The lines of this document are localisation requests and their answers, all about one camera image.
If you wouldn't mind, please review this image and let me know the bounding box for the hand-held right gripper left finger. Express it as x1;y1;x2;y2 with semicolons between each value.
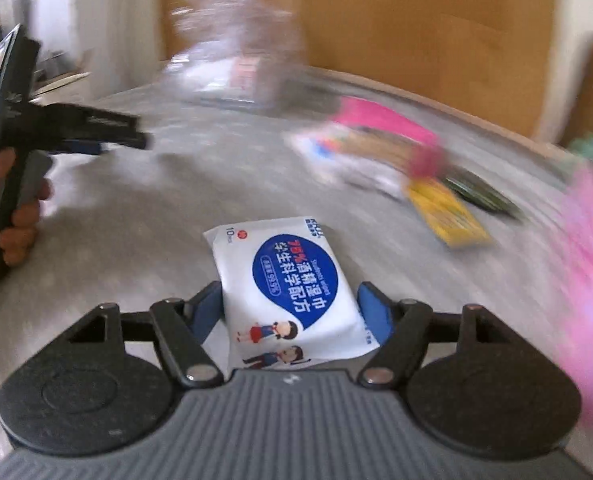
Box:
66;282;224;389

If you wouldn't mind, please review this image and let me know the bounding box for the clear plastic bag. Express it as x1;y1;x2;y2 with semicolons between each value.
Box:
164;0;308;112

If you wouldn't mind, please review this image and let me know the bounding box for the wooden headboard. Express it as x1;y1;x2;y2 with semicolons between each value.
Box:
160;0;563;143

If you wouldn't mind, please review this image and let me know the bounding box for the dark green packet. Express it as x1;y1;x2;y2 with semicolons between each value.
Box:
444;170;525;221

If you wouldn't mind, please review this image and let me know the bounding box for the white colourful printed packet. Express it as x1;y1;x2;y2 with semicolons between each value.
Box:
284;125;413;202

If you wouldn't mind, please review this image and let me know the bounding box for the person's left hand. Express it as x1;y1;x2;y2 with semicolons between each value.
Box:
0;149;53;267

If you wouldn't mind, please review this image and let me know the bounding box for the yellow packet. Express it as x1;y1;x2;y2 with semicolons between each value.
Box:
405;177;493;250

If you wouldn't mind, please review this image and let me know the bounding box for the pink towel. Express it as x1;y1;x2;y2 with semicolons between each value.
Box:
329;97;448;179

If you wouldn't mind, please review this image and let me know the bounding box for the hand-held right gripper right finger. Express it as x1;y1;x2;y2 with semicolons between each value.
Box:
357;282;528;389

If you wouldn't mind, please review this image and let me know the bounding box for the pink tin box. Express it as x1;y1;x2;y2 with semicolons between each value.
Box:
551;164;593;413

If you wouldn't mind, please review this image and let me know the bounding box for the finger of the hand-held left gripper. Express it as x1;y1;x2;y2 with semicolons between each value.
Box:
49;139;111;157
40;102;155;152

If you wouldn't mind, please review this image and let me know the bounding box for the white blue wet wipes packet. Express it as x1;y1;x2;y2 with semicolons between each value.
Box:
204;216;381;372

